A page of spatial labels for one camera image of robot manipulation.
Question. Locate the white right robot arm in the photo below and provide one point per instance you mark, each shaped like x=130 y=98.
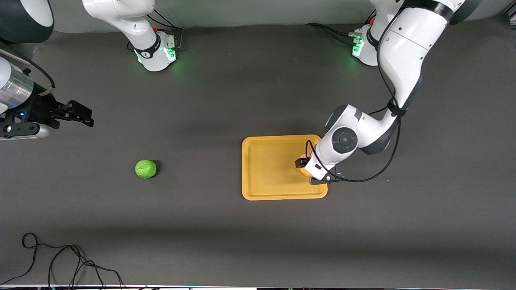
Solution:
x=133 y=20

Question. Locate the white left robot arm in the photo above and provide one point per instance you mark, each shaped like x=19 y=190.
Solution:
x=403 y=52

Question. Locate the yellow plastic tray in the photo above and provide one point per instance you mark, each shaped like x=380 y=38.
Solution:
x=274 y=169

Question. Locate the yellow potato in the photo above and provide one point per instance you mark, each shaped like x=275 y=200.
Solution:
x=304 y=173

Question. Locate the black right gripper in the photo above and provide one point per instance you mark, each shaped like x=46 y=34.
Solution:
x=39 y=108

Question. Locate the green apple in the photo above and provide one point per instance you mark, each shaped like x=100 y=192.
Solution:
x=145 y=169

